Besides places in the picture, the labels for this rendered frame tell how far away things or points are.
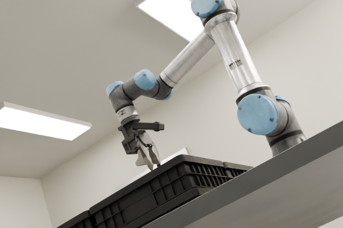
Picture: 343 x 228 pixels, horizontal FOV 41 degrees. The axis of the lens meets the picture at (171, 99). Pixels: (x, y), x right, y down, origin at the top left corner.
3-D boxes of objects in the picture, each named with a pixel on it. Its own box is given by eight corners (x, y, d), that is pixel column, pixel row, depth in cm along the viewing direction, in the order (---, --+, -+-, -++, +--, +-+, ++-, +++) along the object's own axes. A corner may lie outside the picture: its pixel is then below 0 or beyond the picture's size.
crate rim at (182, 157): (225, 167, 162) (223, 160, 163) (183, 160, 137) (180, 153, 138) (141, 214, 177) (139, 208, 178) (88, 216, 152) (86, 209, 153)
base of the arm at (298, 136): (322, 158, 152) (309, 132, 156) (319, 153, 138) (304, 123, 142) (279, 176, 156) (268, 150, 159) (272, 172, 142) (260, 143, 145)
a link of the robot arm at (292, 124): (307, 131, 153) (290, 96, 158) (294, 127, 142) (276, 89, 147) (275, 146, 158) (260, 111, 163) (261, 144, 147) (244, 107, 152)
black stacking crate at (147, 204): (237, 192, 158) (223, 162, 162) (195, 190, 133) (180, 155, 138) (149, 238, 172) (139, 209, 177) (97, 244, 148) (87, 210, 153)
